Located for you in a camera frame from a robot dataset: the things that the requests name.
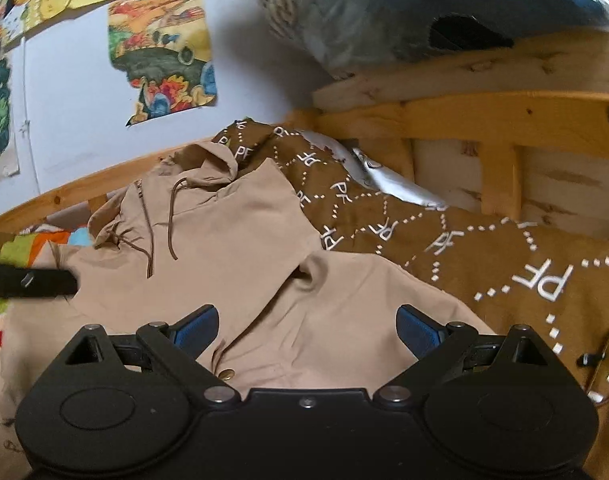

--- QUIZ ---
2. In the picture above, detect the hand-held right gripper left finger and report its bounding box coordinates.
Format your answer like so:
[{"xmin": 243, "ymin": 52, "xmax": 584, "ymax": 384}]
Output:
[{"xmin": 54, "ymin": 304, "xmax": 241, "ymax": 409}]

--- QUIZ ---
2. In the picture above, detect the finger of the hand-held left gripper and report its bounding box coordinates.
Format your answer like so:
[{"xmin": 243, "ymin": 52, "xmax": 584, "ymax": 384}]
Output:
[{"xmin": 0, "ymin": 255, "xmax": 79, "ymax": 302}]

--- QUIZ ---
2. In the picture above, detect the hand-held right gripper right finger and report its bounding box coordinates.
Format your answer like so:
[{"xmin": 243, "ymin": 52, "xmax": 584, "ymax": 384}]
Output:
[{"xmin": 373, "ymin": 304, "xmax": 556, "ymax": 407}]

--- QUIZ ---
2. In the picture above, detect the beige hooded jacket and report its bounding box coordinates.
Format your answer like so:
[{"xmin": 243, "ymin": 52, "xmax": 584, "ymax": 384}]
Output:
[{"xmin": 0, "ymin": 141, "xmax": 497, "ymax": 480}]

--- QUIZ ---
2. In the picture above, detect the colourful printed blanket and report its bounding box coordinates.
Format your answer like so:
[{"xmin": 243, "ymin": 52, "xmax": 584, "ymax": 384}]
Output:
[{"xmin": 0, "ymin": 225, "xmax": 92, "ymax": 361}]

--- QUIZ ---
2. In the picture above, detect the brown patterned blanket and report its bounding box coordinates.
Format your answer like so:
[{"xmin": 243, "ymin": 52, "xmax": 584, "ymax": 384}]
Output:
[{"xmin": 212, "ymin": 117, "xmax": 609, "ymax": 480}]

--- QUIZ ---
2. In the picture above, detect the silver cloth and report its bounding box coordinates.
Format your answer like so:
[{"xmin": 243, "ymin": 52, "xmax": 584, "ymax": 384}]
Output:
[{"xmin": 297, "ymin": 129, "xmax": 447, "ymax": 210}]

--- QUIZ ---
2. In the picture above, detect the plastic bag of blue bedding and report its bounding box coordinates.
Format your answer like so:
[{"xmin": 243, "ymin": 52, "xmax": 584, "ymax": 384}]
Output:
[{"xmin": 204, "ymin": 0, "xmax": 609, "ymax": 81}]

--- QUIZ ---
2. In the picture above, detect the wooden bed frame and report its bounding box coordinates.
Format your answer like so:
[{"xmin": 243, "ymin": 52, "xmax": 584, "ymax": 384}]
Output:
[{"xmin": 0, "ymin": 27, "xmax": 609, "ymax": 241}]

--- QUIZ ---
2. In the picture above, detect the colourful cartoon wall poster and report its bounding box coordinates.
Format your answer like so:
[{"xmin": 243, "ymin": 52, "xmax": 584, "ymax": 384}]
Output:
[{"xmin": 107, "ymin": 0, "xmax": 219, "ymax": 128}]

